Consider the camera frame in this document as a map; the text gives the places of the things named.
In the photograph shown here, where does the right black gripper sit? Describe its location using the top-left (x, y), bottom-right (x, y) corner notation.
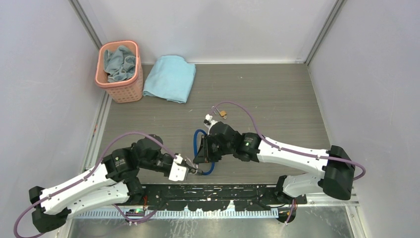
top-left (194, 134), bottom-right (234, 164)

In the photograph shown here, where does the blue cable bike lock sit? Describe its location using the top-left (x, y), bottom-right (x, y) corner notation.
top-left (193, 129), bottom-right (215, 176)

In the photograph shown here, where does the small brass padlock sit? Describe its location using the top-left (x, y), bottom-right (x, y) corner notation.
top-left (211, 106), bottom-right (227, 119)

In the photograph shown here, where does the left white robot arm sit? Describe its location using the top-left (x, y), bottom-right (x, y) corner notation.
top-left (29, 134), bottom-right (199, 233)

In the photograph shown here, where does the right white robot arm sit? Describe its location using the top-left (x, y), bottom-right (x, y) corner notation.
top-left (193, 119), bottom-right (355, 204)

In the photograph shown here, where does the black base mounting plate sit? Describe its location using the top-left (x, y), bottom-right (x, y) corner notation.
top-left (125, 184), bottom-right (292, 212)

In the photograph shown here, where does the folded light blue towel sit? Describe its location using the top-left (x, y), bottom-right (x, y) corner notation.
top-left (143, 56), bottom-right (196, 104)

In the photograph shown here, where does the pink plastic laundry basket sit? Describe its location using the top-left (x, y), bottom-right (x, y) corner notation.
top-left (95, 40), bottom-right (144, 103)

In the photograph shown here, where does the grey-blue cloth in basket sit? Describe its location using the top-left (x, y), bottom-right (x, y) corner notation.
top-left (103, 45), bottom-right (137, 83)

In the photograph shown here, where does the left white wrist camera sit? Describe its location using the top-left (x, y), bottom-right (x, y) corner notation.
top-left (168, 154), bottom-right (190, 181)

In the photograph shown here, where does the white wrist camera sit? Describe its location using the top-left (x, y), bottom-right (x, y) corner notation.
top-left (168, 154), bottom-right (190, 181)
top-left (204, 114), bottom-right (218, 130)

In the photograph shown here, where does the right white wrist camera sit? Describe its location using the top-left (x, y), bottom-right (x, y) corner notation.
top-left (204, 114), bottom-right (218, 130)

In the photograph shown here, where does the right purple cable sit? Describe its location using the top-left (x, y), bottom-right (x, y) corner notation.
top-left (211, 101), bottom-right (367, 225)

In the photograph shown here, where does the purple cable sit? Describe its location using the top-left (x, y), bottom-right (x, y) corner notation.
top-left (13, 131), bottom-right (179, 238)
top-left (211, 101), bottom-right (367, 225)

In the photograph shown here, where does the white slotted cable duct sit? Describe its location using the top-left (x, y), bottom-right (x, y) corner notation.
top-left (76, 208), bottom-right (279, 219)

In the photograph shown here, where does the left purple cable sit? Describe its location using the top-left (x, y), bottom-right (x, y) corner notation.
top-left (13, 131), bottom-right (179, 238)

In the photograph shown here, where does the aluminium frame rail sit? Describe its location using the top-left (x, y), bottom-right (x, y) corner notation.
top-left (306, 193), bottom-right (359, 206)

